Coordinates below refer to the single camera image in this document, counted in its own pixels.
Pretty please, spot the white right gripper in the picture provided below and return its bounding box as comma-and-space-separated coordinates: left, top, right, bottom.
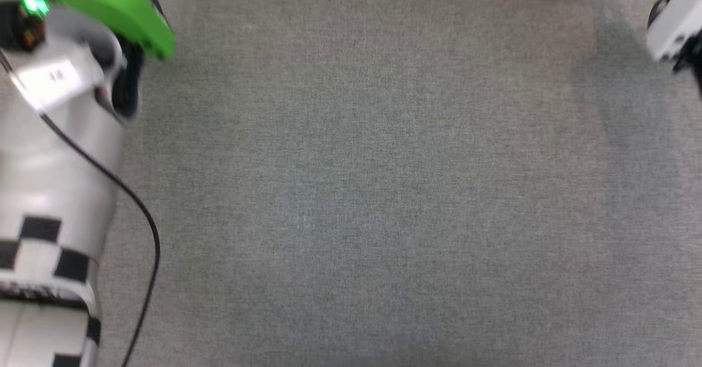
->
646, 0, 702, 63

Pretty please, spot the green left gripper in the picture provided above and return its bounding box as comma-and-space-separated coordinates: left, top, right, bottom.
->
30, 0, 177, 60

